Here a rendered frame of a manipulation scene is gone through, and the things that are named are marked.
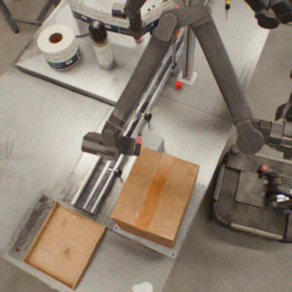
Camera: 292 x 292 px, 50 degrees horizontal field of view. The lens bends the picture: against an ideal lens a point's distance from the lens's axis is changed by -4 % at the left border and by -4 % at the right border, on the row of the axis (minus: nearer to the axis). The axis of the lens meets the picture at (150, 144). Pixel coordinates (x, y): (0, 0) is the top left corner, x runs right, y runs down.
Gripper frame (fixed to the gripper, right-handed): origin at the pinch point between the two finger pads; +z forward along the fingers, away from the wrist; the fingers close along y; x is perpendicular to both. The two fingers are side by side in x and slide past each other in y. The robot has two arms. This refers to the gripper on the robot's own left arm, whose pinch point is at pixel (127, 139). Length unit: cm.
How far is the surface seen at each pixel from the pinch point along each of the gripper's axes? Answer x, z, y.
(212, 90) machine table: -18, 60, -25
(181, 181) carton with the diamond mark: 11.0, -1.5, -23.0
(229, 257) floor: 89, 81, -60
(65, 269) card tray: 62, -7, 17
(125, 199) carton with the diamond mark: 19.8, -9.1, -5.0
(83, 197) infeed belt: 34.2, 9.6, 19.0
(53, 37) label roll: -33, 47, 62
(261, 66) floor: -37, 183, -59
